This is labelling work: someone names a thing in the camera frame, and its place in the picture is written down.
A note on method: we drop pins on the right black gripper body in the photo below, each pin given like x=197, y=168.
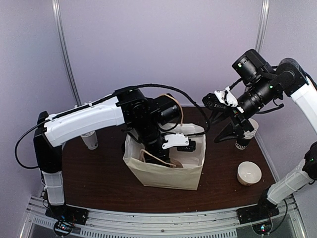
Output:
x=241, y=120

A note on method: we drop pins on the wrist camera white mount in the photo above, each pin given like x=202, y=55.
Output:
x=180, y=141
x=222, y=101

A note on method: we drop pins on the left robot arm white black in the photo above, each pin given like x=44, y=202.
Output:
x=52, y=131

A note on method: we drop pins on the aluminium frame post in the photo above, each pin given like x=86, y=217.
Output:
x=65, y=55
x=262, y=26

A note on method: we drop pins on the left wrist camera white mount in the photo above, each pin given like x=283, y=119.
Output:
x=180, y=141

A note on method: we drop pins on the right aluminium frame post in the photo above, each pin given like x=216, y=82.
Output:
x=262, y=26

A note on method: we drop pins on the paper cup holding straws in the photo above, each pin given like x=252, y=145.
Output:
x=90, y=140

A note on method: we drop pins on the kraft paper takeout bag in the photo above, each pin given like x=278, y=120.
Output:
x=171, y=158

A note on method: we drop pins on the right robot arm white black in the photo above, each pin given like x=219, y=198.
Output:
x=265, y=85

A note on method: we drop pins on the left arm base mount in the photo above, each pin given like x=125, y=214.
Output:
x=67, y=217

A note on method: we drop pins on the white ceramic bowl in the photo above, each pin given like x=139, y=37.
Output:
x=248, y=173

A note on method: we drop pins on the aluminium front rail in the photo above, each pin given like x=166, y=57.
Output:
x=222, y=223

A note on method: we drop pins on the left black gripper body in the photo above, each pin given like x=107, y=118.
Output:
x=161, y=156

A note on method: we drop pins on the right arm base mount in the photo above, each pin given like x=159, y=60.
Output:
x=260, y=216

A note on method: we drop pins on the stack of paper cups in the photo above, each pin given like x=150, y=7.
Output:
x=242, y=143

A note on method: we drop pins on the left aluminium frame post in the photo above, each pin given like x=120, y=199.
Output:
x=65, y=55

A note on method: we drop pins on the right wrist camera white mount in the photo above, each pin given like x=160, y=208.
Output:
x=222, y=101

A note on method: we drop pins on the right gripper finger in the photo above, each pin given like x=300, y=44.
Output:
x=218, y=116
x=230, y=132

